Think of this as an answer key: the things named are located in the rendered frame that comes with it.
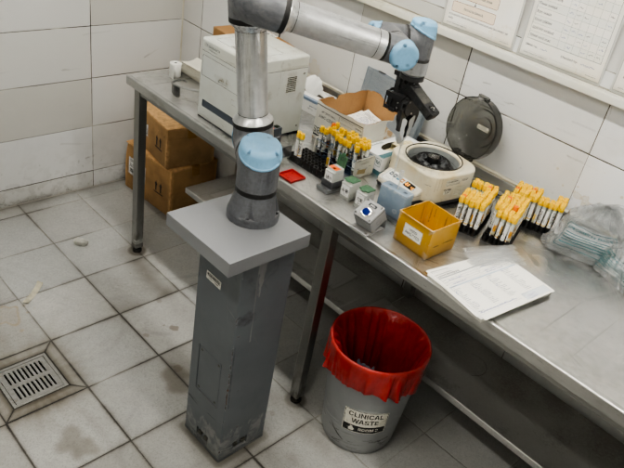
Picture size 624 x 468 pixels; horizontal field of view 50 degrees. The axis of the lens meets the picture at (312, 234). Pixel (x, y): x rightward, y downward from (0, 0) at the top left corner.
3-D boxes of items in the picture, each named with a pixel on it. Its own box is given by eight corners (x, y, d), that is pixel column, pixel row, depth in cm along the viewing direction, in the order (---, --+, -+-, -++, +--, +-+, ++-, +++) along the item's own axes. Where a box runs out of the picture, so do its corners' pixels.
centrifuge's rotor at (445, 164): (397, 166, 230) (402, 148, 226) (430, 160, 238) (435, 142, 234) (427, 188, 220) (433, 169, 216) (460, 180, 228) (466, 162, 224)
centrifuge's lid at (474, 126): (459, 83, 229) (474, 84, 234) (434, 149, 241) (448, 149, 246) (505, 108, 215) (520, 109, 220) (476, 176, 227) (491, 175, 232)
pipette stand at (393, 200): (371, 211, 212) (378, 184, 206) (385, 205, 216) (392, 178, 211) (396, 226, 206) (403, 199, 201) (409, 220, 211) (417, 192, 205)
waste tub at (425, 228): (391, 238, 200) (398, 209, 195) (421, 227, 208) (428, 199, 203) (424, 261, 192) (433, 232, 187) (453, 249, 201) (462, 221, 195)
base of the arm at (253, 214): (241, 233, 181) (245, 202, 176) (216, 206, 191) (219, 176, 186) (288, 224, 189) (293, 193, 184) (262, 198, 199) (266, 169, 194)
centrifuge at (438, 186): (368, 178, 230) (375, 146, 224) (429, 166, 247) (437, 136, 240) (412, 213, 215) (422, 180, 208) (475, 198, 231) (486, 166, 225)
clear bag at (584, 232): (537, 247, 210) (557, 196, 200) (544, 224, 223) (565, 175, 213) (620, 278, 202) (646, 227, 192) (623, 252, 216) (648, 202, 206)
